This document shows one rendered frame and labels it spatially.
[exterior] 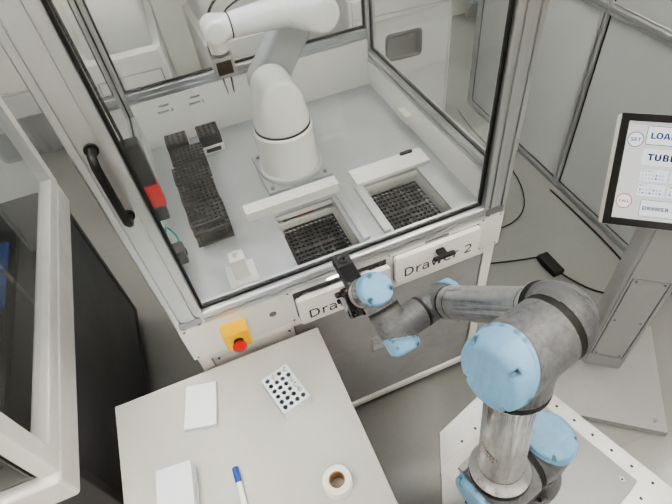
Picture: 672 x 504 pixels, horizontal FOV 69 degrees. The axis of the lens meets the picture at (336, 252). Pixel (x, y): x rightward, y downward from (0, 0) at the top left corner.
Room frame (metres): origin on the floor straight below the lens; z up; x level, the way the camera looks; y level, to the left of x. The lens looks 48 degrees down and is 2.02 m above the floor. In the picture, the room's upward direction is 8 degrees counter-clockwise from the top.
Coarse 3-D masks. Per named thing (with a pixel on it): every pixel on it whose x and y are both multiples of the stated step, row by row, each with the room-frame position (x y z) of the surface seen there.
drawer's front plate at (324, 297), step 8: (384, 272) 0.90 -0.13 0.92; (328, 288) 0.86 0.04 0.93; (336, 288) 0.86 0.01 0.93; (304, 296) 0.85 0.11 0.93; (312, 296) 0.84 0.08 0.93; (320, 296) 0.85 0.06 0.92; (328, 296) 0.85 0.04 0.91; (296, 304) 0.84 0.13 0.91; (304, 304) 0.83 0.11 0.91; (312, 304) 0.84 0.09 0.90; (320, 304) 0.84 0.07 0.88; (328, 304) 0.85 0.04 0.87; (304, 312) 0.83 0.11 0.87; (312, 312) 0.84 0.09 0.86; (320, 312) 0.84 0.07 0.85; (328, 312) 0.85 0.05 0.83; (304, 320) 0.83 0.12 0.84; (312, 320) 0.84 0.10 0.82
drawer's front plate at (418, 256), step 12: (468, 228) 1.01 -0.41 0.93; (480, 228) 1.01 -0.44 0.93; (444, 240) 0.98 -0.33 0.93; (456, 240) 0.98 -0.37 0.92; (468, 240) 1.00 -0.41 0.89; (408, 252) 0.95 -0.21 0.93; (420, 252) 0.95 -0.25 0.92; (432, 252) 0.96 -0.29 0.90; (456, 252) 0.99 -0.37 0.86; (468, 252) 1.00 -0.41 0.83; (396, 264) 0.93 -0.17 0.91; (408, 264) 0.94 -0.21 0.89; (420, 264) 0.95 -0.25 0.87; (432, 264) 0.96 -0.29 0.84; (444, 264) 0.98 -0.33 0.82; (396, 276) 0.93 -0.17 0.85; (408, 276) 0.94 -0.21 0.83
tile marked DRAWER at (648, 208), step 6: (642, 204) 0.93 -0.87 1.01; (648, 204) 0.93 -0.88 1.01; (654, 204) 0.92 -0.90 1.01; (660, 204) 0.92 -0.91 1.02; (666, 204) 0.91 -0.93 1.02; (642, 210) 0.92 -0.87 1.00; (648, 210) 0.92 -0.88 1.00; (654, 210) 0.91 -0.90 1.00; (660, 210) 0.91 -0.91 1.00; (666, 210) 0.90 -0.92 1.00; (642, 216) 0.91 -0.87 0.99; (648, 216) 0.91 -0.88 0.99; (654, 216) 0.90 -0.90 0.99; (660, 216) 0.90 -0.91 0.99; (666, 216) 0.89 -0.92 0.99
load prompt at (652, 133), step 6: (648, 126) 1.07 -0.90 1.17; (654, 126) 1.06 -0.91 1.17; (660, 126) 1.06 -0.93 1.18; (648, 132) 1.06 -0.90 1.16; (654, 132) 1.05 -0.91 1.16; (660, 132) 1.05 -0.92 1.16; (666, 132) 1.04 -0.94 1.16; (648, 138) 1.05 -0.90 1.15; (654, 138) 1.04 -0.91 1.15; (660, 138) 1.04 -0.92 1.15; (666, 138) 1.03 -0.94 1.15; (648, 144) 1.04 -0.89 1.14; (654, 144) 1.03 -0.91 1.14; (660, 144) 1.03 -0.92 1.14; (666, 144) 1.02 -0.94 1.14
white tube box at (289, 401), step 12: (276, 372) 0.70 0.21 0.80; (288, 372) 0.69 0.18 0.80; (264, 384) 0.66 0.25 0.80; (276, 384) 0.67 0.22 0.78; (288, 384) 0.65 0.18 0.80; (300, 384) 0.65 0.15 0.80; (276, 396) 0.63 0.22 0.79; (288, 396) 0.62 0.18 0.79; (300, 396) 0.61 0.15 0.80; (288, 408) 0.59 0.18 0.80; (300, 408) 0.59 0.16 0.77
